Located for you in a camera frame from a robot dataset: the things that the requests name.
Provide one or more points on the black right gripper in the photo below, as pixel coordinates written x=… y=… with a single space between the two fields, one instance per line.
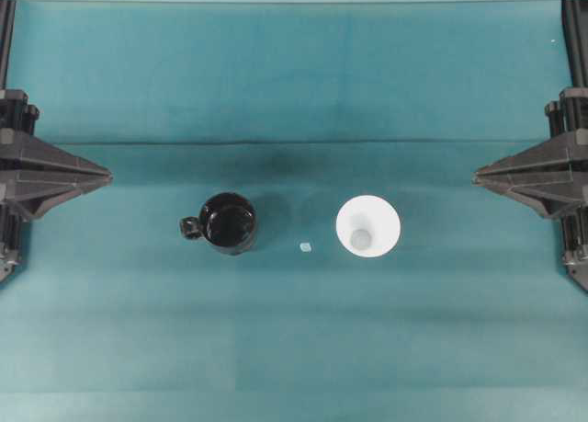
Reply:
x=551 y=161

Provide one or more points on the white paper cup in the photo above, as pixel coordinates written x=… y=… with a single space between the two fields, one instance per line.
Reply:
x=368 y=226

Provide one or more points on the black cup holder with handle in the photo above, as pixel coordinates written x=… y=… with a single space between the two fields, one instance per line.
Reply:
x=227 y=221

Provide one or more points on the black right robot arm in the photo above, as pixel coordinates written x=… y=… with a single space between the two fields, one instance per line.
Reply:
x=574 y=22

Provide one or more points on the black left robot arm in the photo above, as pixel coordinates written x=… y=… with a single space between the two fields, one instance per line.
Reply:
x=17 y=115

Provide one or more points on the teal table cloth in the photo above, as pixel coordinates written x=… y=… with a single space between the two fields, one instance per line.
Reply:
x=298 y=108

